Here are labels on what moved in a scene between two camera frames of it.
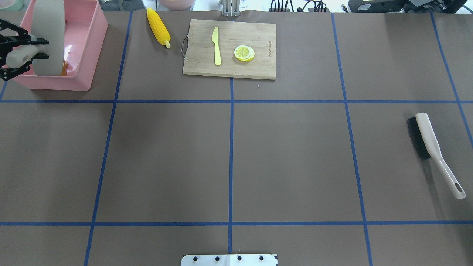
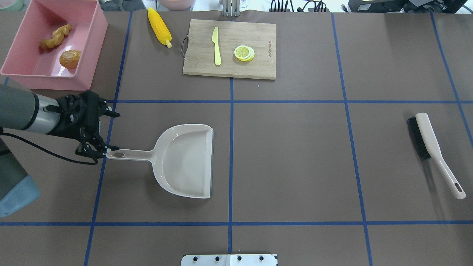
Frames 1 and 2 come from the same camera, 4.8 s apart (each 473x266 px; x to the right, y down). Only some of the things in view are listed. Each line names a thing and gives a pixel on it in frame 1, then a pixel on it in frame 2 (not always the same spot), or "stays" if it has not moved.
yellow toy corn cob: x=158 y=28 stays
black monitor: x=405 y=6 stays
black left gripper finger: x=38 y=55 -> x=92 y=144
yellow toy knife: x=215 y=38 stays
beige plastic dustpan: x=48 y=22 -> x=182 y=160
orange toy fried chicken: x=65 y=65 -> x=57 y=36
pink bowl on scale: x=177 y=5 stays
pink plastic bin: x=85 y=29 stays
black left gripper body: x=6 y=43 -> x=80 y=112
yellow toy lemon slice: x=244 y=53 stays
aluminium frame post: x=231 y=8 stays
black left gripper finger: x=38 y=41 -> x=104 y=110
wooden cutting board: x=200 y=59 stays
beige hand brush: x=420 y=127 stays
